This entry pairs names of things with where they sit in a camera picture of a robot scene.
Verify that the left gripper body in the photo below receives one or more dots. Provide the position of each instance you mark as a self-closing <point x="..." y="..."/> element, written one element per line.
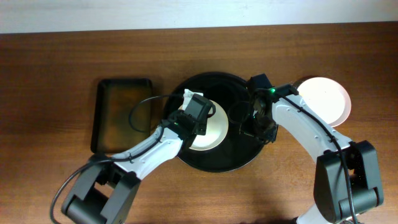
<point x="203" y="125"/>

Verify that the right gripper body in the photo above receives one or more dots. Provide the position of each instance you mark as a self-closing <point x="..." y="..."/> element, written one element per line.
<point x="249" y="130"/>

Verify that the cream plate with ketchup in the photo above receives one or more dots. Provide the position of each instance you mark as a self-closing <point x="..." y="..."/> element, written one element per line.
<point x="216" y="130"/>

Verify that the white plate with ketchup streak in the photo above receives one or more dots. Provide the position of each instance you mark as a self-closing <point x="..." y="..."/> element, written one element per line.
<point x="327" y="98"/>

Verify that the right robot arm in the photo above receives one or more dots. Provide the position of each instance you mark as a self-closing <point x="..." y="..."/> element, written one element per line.
<point x="347" y="176"/>

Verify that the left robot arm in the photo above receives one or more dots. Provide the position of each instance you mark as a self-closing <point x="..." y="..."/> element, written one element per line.
<point x="105" y="187"/>

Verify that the round black serving tray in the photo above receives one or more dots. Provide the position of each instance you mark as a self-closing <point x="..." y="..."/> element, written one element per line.
<point x="236" y="150"/>

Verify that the black rectangular water tray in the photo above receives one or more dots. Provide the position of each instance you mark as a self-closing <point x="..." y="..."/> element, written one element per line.
<point x="120" y="122"/>

